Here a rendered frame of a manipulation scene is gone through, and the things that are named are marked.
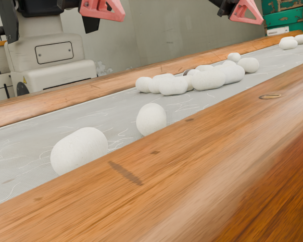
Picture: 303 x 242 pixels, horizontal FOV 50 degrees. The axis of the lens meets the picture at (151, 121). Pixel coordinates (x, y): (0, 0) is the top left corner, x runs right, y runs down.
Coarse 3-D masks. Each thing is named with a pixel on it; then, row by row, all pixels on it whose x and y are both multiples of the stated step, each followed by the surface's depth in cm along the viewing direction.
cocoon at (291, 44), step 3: (282, 42) 71; (285, 42) 70; (288, 42) 70; (291, 42) 69; (294, 42) 69; (282, 45) 70; (285, 45) 70; (288, 45) 70; (291, 45) 69; (294, 45) 69; (282, 48) 71; (285, 48) 70; (288, 48) 70; (291, 48) 70
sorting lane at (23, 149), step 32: (288, 64) 45; (128, 96) 45; (160, 96) 39; (192, 96) 35; (224, 96) 31; (0, 128) 38; (32, 128) 34; (64, 128) 31; (96, 128) 28; (128, 128) 26; (0, 160) 23; (32, 160) 22; (0, 192) 17
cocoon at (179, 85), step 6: (174, 78) 37; (180, 78) 37; (162, 84) 37; (168, 84) 37; (174, 84) 36; (180, 84) 36; (186, 84) 37; (162, 90) 37; (168, 90) 37; (174, 90) 37; (180, 90) 37; (186, 90) 37
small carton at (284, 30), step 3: (282, 27) 106; (285, 27) 106; (288, 27) 108; (267, 30) 110; (270, 30) 109; (273, 30) 108; (276, 30) 108; (279, 30) 107; (282, 30) 106; (285, 30) 106; (288, 30) 108; (267, 33) 110; (270, 33) 109; (273, 33) 109; (276, 33) 108; (279, 33) 107; (282, 33) 107
